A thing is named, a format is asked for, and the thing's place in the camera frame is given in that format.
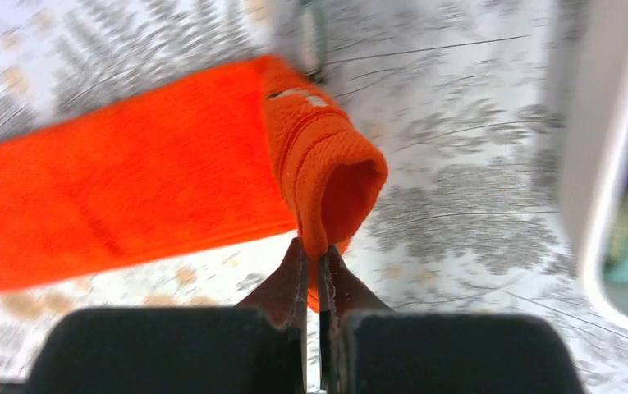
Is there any white plastic tray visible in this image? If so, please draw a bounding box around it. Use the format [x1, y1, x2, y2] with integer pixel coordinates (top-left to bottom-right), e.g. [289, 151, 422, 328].
[558, 1, 628, 330]

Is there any orange red towel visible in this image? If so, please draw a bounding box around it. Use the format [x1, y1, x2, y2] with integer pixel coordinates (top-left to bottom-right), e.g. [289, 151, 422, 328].
[0, 55, 388, 291]

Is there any floral pattern table mat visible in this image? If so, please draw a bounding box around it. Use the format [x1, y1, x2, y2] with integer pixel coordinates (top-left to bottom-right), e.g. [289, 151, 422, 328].
[0, 1, 628, 393]

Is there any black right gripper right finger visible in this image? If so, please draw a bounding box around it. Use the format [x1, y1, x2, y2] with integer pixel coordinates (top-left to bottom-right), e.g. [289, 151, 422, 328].
[319, 248, 584, 393]

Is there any green oval towel tag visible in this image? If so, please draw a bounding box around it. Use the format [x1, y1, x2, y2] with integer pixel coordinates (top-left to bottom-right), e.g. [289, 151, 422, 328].
[289, 0, 328, 84]

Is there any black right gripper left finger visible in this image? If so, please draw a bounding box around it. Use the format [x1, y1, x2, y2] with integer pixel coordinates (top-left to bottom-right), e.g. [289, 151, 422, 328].
[25, 239, 309, 394]

